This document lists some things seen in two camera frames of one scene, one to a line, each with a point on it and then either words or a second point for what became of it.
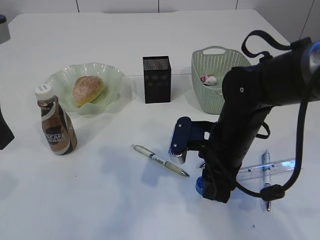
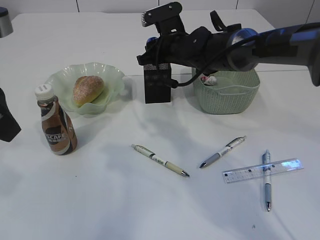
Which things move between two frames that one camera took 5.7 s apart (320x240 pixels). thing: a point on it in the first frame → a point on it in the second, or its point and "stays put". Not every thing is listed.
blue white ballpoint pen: [266, 180] stays put
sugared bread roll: [86, 89] stays put
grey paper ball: [211, 81] stays put
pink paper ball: [204, 77] stays put
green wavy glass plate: [63, 80] stays put
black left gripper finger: [6, 135] → [9, 126]
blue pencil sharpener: [199, 186] → [151, 42]
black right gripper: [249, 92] → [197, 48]
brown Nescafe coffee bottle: [59, 129] stays put
